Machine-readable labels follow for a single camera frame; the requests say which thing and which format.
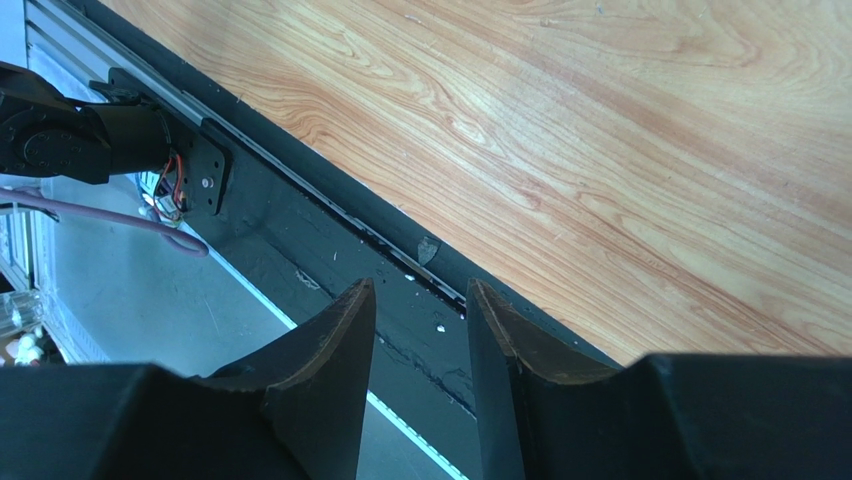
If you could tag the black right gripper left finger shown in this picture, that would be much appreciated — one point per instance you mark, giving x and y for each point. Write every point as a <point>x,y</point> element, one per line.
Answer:
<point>293,409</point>

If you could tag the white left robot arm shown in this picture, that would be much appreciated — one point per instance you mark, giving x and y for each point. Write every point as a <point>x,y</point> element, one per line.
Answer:
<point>47,134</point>

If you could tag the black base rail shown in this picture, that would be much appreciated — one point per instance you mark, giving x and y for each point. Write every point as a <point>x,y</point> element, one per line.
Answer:
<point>301,230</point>

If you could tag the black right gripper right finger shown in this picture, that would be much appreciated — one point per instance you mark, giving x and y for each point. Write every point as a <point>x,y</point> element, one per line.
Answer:
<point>547,411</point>

